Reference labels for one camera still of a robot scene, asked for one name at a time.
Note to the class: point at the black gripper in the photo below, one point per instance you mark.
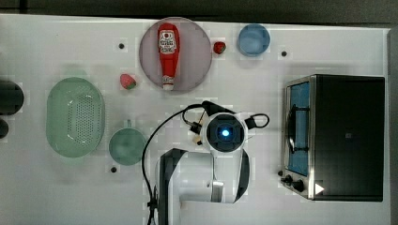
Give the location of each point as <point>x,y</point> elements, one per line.
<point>210,109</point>

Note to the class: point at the peeled banana toy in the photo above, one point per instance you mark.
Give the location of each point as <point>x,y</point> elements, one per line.
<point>197,139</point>

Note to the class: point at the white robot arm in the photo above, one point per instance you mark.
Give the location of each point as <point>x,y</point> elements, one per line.
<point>220,173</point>

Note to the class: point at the green mug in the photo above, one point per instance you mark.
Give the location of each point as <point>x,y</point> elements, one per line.
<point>127,145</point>

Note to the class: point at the red strawberry toy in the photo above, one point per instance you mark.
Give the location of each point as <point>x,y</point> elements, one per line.
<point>219,47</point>

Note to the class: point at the blue bowl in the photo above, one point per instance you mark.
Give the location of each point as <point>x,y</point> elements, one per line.
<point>253,40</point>

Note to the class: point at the red ketchup bottle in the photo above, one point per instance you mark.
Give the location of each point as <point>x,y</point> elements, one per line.
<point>168,48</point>

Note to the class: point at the pink strawberry toy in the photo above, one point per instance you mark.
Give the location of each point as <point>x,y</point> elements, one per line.
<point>127,81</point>

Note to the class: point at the black toaster oven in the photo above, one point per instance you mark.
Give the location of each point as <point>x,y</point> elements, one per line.
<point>334,138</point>

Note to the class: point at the green perforated colander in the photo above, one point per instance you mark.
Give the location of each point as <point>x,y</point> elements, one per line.
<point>75,117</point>

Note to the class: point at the small black cup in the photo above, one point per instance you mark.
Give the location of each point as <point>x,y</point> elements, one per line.
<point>3,128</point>

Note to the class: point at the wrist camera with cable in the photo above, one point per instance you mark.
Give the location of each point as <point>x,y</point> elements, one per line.
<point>257,120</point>

